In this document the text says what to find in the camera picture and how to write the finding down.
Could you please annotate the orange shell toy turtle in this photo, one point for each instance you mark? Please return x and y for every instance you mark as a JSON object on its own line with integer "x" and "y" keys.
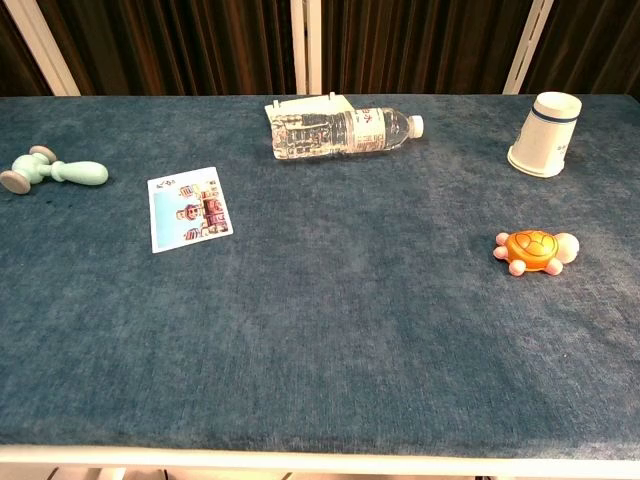
{"x": 532, "y": 250}

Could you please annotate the white upright frame post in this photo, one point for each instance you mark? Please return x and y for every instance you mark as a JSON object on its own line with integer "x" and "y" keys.
{"x": 314, "y": 45}
{"x": 298, "y": 45}

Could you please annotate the blue table cloth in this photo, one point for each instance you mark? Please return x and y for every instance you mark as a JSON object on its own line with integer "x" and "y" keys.
{"x": 320, "y": 310}

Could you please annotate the clear plastic water bottle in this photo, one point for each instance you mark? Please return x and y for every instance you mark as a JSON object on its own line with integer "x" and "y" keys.
{"x": 330, "y": 134}

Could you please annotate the illustrated picture card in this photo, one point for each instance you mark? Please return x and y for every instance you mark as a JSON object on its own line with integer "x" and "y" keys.
{"x": 190, "y": 210}

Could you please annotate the dark brown curtain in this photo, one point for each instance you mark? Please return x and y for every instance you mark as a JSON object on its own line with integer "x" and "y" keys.
{"x": 175, "y": 45}

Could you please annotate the white slotted frame post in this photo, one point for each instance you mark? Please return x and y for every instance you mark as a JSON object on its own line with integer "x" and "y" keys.
{"x": 527, "y": 50}

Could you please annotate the white slanted frame post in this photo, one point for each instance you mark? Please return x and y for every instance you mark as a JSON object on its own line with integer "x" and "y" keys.
{"x": 45, "y": 50}

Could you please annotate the white plastic card holder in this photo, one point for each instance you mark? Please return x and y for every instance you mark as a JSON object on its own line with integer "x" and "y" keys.
{"x": 310, "y": 106}

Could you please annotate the white paper cup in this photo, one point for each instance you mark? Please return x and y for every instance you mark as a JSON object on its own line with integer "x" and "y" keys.
{"x": 544, "y": 137}

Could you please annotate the white table edge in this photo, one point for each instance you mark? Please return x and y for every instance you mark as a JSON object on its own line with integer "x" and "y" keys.
{"x": 320, "y": 461}

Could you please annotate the mint green massage roller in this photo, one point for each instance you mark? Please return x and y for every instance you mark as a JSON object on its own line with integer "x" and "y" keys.
{"x": 60, "y": 171}

